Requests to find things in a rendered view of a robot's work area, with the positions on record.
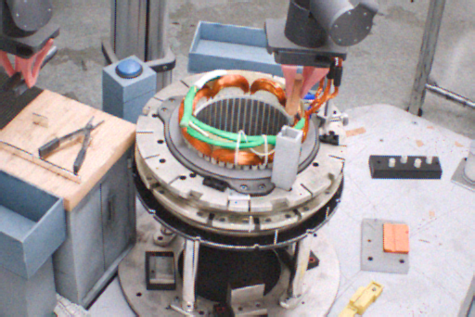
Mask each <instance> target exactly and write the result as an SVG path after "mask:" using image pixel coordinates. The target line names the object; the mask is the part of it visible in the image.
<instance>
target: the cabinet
mask: <svg viewBox="0 0 475 317"><path fill-rule="evenodd" d="M135 144H136V140H135V142H134V143H133V144H132V145H131V146H130V147H129V148H128V149H127V150H126V151H125V152H124V153H123V154H122V156H121V157H119V159H118V160H117V161H116V162H115V164H114V165H112V166H111V168H110V169H109V170H108V171H107V172H106V173H105V174H104V175H103V176H102V177H101V178H100V179H99V180H98V182H97V183H96V185H94V186H93V187H92V189H90V190H89V192H88V193H87V194H86V195H85V196H84V197H83V198H82V199H81V201H80V202H79V203H78V204H77V205H76V206H75V208H73V209H72V211H67V210H66V209H64V215H65V225H66V236H67V238H66V239H64V242H63V243H61V245H60V246H59V247H58V248H57V249H56V250H55V251H54V253H53V254H52V262H53V271H54V279H55V287H56V292H57V293H58V294H59V295H61V296H62V297H64V298H66V299H68V300H69V301H70V302H71V304H72V303H73V304H76V305H77V306H81V307H83V309H84V310H85V311H89V309H91V308H92V306H93V305H94V303H95V302H96V301H97V300H98V298H99V297H100V296H101V295H102V293H103V292H104V291H105V289H107V287H108V286H109V284H111V283H112V281H113V280H114V279H115V278H116V276H117V275H118V272H117V267H118V265H120V262H121V261H122V260H123V259H124V258H125V256H127V254H128V253H129V252H130V251H131V250H132V248H133V247H134V246H135V244H136V219H135V207H136V192H135V190H134V184H133V178H134V177H132V166H133V156H134V154H135Z"/></svg>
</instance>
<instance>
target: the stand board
mask: <svg viewBox="0 0 475 317"><path fill-rule="evenodd" d="M33 112H35V113H38V114H40V115H42V116H46V117H47V118H48V128H46V127H42V126H40V125H38V124H37V123H33V122H32V114H33ZM93 116H96V117H95V118H94V119H93V123H92V124H94V125H96V124H97V123H99V122H101V121H103V120H105V123H102V124H101V125H100V126H99V127H98V128H96V129H95V130H93V131H92V133H91V136H94V146H93V147H90V146H89V147H88V148H87V152H86V157H85V161H84V162H83V166H82V167H81V168H80V169H79V172H78V173H76V172H75V173H76V174H79V175H80V176H81V177H82V182H81V183H80V184H77V183H75V182H74V181H71V180H68V179H67V178H65V177H63V176H59V175H58V174H56V173H54V172H52V171H49V170H48V169H46V168H42V167H40V166H39V165H37V164H34V163H31V162H30V161H29V160H26V159H24V158H22V157H18V156H17V155H14V154H13V153H9V152H8V151H7V150H4V149H2V148H0V168H1V169H3V170H5V171H9V172H10V173H12V174H15V175H17V176H18V177H19V178H23V179H25V180H26V181H28V182H31V183H33V184H35V185H38V186H41V187H42V188H44V189H45V190H48V191H50V192H51V193H54V194H55V195H59V196H61V197H63V204H64V209H66V210H67V211H72V209H73V208H75V206H76V205H77V204H78V203H79V202H80V201H81V199H82V198H83V197H84V196H85V195H86V194H87V193H88V192H89V190H90V189H92V187H93V186H94V185H96V183H97V182H98V180H99V179H100V178H101V177H102V176H103V175H104V174H105V173H106V172H107V171H108V170H109V169H110V168H111V166H112V165H114V164H115V162H116V161H117V160H118V159H119V157H121V156H122V154H123V153H124V152H125V151H126V150H127V149H128V148H129V147H130V146H131V145H132V144H133V143H134V142H135V140H136V126H137V125H134V124H133V123H131V122H130V121H125V120H122V119H120V118H116V117H114V116H112V115H110V114H107V113H105V112H103V111H99V110H97V109H96V108H90V107H88V106H87V105H84V104H81V103H80V102H78V101H77V102H76V101H74V100H72V99H70V98H67V97H65V96H64V95H59V94H57V93H54V92H51V91H49V90H45V91H43V92H42V93H41V94H40V95H38V96H37V98H35V99H34V100H33V101H32V102H31V104H29V106H27V107H26V108H25V109H23V110H22V111H21V113H20V114H18V116H17V117H16V118H14V119H13V121H11V122H10V123H9V124H8V125H6V127H5V128H4V129H3V130H1V131H0V139H2V140H3V141H5V142H7V143H10V144H11V145H13V146H17V147H19V148H20V149H24V150H26V151H27V152H29V153H32V154H34V155H35V156H37V157H39V154H38V148H39V147H40V146H43V145H45V144H46V143H48V142H50V141H51V140H53V139H54V138H55V137H62V136H65V135H66V134H68V133H73V132H74V131H77V130H78V129H82V128H83V127H85V126H86V124H87V122H89V120H90V119H91V118H92V117H93ZM81 148H83V144H82V143H79V142H78V141H77V140H76V137H75V138H73V140H72V141H67V142H65V143H63V144H61V145H60V147H59V148H57V149H55V150H53V151H52V152H51V153H48V154H47V155H46V156H44V157H42V159H44V160H48V161H50V162H52V163H53V164H57V165H58V166H60V167H61V168H63V169H67V170H68V171H71V172H73V163H74V161H75V160H76V157H77V156H78V154H79V152H80V150H81Z"/></svg>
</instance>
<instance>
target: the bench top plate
mask: <svg viewBox="0 0 475 317"><path fill-rule="evenodd" d="M344 111H345V112H346V113H347V114H348V117H349V124H348V126H343V127H344V130H345V131H350V130H353V129H356V128H360V127H364V128H365V129H366V133H363V134H360V135H354V136H350V137H346V138H347V152H346V160H345V166H344V169H343V174H344V190H343V195H342V198H341V203H340V204H339V207H338V208H337V211H336V212H335V214H333V216H332V218H331V219H330V221H329V225H328V227H327V223H326V224H325V225H324V226H323V227H322V229H323V230H324V232H325V233H326V234H327V236H328V237H329V239H330V241H331V243H333V246H334V248H335V249H336V253H337V255H338V257H339V263H340V285H339V290H338V295H337V297H336V299H335V301H334V303H333V304H332V308H331V309H330V311H328V313H327V315H326V316H325V317H338V315H339V314H340V313H341V311H342V310H343V309H344V308H345V307H346V305H347V304H348V303H349V302H350V299H351V297H352V296H353V295H354V293H355V292H356V291H357V290H358V289H359V287H360V286H362V287H367V286H368V285H369V283H370V282H371V281H372V278H371V276H372V277H373V279H374V280H375V281H376V282H378V283H379V284H381V285H384V289H383V292H382V293H381V294H380V296H379V298H378V299H377V300H376V302H375V303H374V302H372V304H370V305H369V307H368V308H367V310H366V311H365V313H364V314H363V315H362V316H361V315H358V314H356V315H355V316H354V317H457V315H458V311H459V308H460V304H461V300H463V301H464V299H465V296H466V294H467V291H468V289H469V285H470V281H471V280H472V277H473V275H474V272H475V193H474V192H473V191H469V190H468V189H467V188H463V187H462V186H460V185H458V184H453V183H452V182H450V178H451V177H452V176H453V174H454V172H455V170H456V167H458V164H459V163H460V160H461V159H462V158H463V157H468V153H469V145H470V143H471V142H472V141H474V140H472V139H468V138H467V137H465V136H464V135H460V134H458V133H456V132H452V131H450V130H448V129H446V128H443V127H441V126H440V125H437V124H435V123H432V122H430V121H428V120H425V119H421V118H420V117H419V116H416V115H414V114H410V113H409V112H406V111H405V110H403V109H399V108H397V107H395V106H393V105H388V104H385V103H378V104H377V103H376V104H372V105H369V106H366V107H364V106H362V107H359V108H352V109H344ZM428 126H432V127H434V128H435V130H434V129H427V127H428ZM445 136H446V137H445ZM407 137H408V138H409V139H407ZM436 137H437V138H436ZM431 138H432V139H433V140H432V139H431ZM415 140H421V141H422V142H423V144H424V146H417V142H416V141H415ZM427 140H428V142H427ZM438 140H439V141H438ZM443 140H445V141H443ZM456 141H457V142H458V143H460V144H461V145H463V146H462V147H459V146H455V142H456ZM436 142H437V143H436ZM435 147H436V150H437V152H436V150H435ZM451 149H452V150H453V152H451ZM461 150H463V151H462V152H461ZM466 150H467V151H466ZM437 153H438V154H437ZM370 155H389V156H402V155H406V156H422V157H427V156H432V157H438V158H439V161H440V162H441V167H442V169H443V175H442V177H441V180H437V179H424V180H399V179H372V178H371V175H370V173H371V171H370V169H369V165H368V159H369V156H370ZM429 211H435V217H432V216H430V214H429ZM363 218H368V219H373V218H377V219H381V220H387V221H389V220H394V221H399V222H408V226H409V243H410V251H409V263H410V269H409V272H408V274H406V273H403V274H399V273H382V272H369V271H361V222H362V220H363ZM430 218H432V219H430ZM436 218H437V219H436ZM422 219H424V220H425V221H424V220H422ZM435 219H436V220H435ZM420 224H421V225H420ZM418 228H419V229H418ZM428 228H429V230H427V229H428ZM435 235H437V237H436V236H435ZM370 275H371V276H370ZM423 303H424V304H423ZM400 305H401V307H400ZM407 307H408V308H409V309H408V308H407ZM425 307H426V308H425ZM418 308H419V309H418ZM432 309H433V310H432ZM419 311H421V313H420V312H419ZM88 312H89V313H90V317H140V316H138V315H137V312H135V311H134V309H133V308H132V306H130V304H129V302H128V300H127V299H126V298H125V296H124V293H123V292H122V288H121V286H120V282H119V277H118V275H117V276H116V278H115V279H114V280H113V281H112V283H111V284H109V286H108V287H107V289H105V291H104V292H103V293H102V295H101V296H100V297H99V298H98V300H97V301H96V302H95V303H94V305H93V306H92V308H91V309H89V311H88ZM425 312H426V313H425ZM413 313H414V316H413ZM419 315H420V316H419Z"/></svg>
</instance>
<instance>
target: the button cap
mask: <svg viewBox="0 0 475 317"><path fill-rule="evenodd" d="M139 71H140V64H139V63H138V62H137V61H135V60H132V59H127V60H124V61H122V62H120V63H119V65H118V72H119V73H121V74H123V75H126V76H131V75H135V74H137V73H138V72H139Z"/></svg>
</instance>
